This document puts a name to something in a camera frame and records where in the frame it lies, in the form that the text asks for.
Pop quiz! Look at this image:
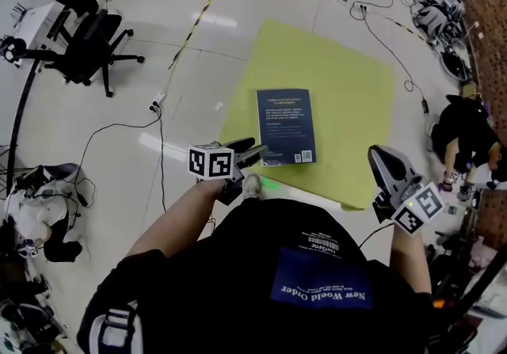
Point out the person's white shoe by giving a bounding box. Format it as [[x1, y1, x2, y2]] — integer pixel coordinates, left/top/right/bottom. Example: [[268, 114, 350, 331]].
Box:
[[242, 173, 263, 201]]

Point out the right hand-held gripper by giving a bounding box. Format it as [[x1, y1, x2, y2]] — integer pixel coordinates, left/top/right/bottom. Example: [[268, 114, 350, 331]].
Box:
[[368, 145, 445, 235]]

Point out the black office chair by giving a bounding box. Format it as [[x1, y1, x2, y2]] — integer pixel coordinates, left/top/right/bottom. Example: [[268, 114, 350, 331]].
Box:
[[23, 10, 146, 98]]

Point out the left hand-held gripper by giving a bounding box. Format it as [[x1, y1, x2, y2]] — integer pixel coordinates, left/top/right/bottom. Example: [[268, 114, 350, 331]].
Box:
[[187, 137, 269, 207]]

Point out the black metal stand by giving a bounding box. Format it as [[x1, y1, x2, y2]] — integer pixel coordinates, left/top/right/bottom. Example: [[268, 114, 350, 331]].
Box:
[[435, 225, 507, 345]]

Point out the blue-covered book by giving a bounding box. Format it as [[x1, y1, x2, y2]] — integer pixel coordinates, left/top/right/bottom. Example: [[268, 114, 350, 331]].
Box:
[[256, 88, 318, 168]]

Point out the person's right forearm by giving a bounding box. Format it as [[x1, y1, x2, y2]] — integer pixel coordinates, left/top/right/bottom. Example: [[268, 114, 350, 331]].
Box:
[[390, 221, 433, 295]]

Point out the black power cable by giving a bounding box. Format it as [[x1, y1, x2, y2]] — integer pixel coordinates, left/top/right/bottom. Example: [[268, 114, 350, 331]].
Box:
[[349, 0, 429, 108], [156, 106, 167, 213], [73, 105, 162, 209]]

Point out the person's left forearm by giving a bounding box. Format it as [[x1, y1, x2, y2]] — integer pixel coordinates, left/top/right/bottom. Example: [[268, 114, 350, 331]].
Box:
[[125, 177, 234, 258]]

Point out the person's black t-shirt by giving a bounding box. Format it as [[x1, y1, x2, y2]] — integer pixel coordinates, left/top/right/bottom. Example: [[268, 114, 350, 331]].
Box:
[[77, 197, 436, 354]]

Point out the pile of grey white backpacks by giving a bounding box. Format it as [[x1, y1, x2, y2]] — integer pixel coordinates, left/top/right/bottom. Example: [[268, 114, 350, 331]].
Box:
[[411, 0, 472, 84]]

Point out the black floor cable cover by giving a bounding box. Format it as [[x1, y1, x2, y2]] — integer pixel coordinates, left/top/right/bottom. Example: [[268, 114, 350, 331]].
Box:
[[6, 59, 40, 195]]

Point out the small white table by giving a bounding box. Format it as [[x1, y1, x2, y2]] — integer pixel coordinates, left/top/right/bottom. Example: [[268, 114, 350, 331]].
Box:
[[15, 2, 56, 68]]

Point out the yellow black floor tape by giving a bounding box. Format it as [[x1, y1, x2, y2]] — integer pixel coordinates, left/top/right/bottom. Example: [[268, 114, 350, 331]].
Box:
[[168, 0, 431, 70]]

